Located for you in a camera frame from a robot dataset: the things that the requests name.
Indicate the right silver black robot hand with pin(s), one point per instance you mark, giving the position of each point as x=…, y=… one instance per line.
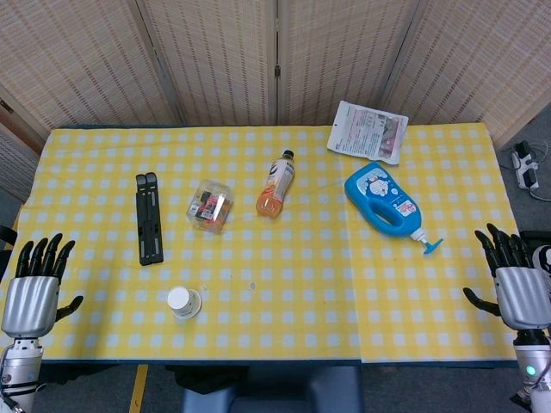
x=523, y=297

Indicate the white printed pouch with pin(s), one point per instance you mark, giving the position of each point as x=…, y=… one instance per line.
x=366, y=133

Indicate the orange drink bottle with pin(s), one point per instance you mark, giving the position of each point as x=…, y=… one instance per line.
x=274, y=189

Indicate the black bracket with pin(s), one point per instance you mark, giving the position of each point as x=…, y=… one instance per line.
x=6, y=237

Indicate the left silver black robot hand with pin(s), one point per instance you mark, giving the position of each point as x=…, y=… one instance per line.
x=30, y=301

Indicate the white power strip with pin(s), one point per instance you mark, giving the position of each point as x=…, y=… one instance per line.
x=525, y=165

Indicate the black white striped object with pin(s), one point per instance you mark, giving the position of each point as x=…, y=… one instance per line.
x=544, y=258

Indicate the blue cartoon pump bottle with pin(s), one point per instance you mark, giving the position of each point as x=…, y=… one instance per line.
x=379, y=195

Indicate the bamboo folding screen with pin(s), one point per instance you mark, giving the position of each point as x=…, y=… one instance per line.
x=215, y=60

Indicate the clear plastic snack box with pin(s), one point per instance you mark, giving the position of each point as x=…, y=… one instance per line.
x=211, y=206

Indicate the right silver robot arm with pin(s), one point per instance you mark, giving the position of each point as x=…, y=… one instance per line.
x=534, y=370

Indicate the yellow checkered tablecloth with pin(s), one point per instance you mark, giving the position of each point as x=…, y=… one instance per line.
x=301, y=279

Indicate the black folding stand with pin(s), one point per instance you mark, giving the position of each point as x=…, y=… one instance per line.
x=149, y=215

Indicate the yellow floor tape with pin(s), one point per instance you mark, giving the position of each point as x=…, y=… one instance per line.
x=138, y=387

